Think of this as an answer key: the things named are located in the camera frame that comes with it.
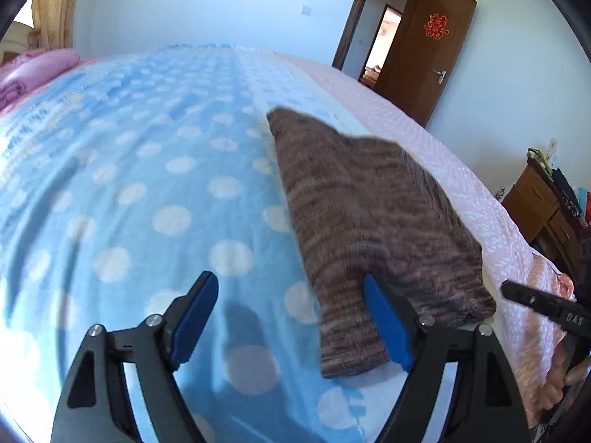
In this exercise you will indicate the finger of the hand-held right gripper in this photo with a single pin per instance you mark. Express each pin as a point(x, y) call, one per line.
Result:
point(531, 296)

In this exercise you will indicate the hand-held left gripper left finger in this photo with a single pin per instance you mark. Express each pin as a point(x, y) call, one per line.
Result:
point(196, 318)

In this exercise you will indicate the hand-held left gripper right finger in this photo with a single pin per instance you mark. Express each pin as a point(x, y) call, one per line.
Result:
point(385, 327)

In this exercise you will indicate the brown knitted sweater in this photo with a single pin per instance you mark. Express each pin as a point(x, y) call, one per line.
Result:
point(369, 221)

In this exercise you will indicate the pile of clothes on cabinet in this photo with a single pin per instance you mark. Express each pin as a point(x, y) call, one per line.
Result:
point(565, 189)

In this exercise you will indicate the person's right hand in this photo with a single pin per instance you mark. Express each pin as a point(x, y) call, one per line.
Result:
point(561, 378)

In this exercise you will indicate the wooden cabinet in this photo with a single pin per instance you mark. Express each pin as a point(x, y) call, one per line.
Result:
point(535, 207)

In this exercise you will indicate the blue polka dot blanket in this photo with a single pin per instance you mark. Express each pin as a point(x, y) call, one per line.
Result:
point(138, 194)

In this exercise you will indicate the pink patterned bed sheet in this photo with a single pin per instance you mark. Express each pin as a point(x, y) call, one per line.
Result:
point(452, 170)

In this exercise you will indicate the brown wooden door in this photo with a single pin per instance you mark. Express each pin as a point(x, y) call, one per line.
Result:
point(425, 60)

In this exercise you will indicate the red door ornament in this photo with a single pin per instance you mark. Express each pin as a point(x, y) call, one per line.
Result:
point(437, 26)

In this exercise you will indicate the pink folded quilt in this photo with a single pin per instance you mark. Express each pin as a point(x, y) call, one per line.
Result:
point(32, 74)

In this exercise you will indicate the beige curtain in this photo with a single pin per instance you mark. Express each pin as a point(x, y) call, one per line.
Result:
point(53, 9)

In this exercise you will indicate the white wall socket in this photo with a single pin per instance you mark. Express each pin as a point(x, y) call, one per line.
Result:
point(552, 145)

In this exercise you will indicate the dark wooden door frame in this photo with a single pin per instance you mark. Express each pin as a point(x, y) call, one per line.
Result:
point(355, 23)

